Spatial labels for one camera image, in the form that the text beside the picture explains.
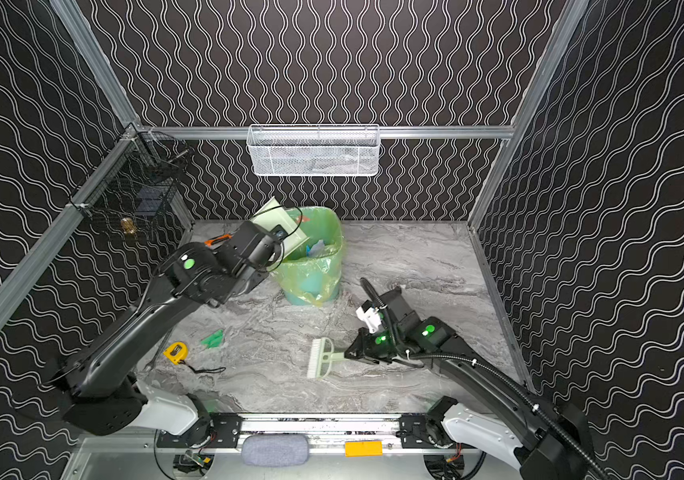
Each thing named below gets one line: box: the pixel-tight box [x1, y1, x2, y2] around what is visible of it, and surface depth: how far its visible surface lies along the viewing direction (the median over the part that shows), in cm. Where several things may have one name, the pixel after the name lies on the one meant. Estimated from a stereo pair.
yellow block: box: [345, 441, 383, 457], surface depth 74 cm
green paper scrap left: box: [201, 329, 225, 349], surface depth 92 cm
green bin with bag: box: [270, 206, 345, 307], surface depth 83 cm
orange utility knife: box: [204, 234, 233, 247], surface depth 116 cm
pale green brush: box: [307, 337, 347, 380], surface depth 80 cm
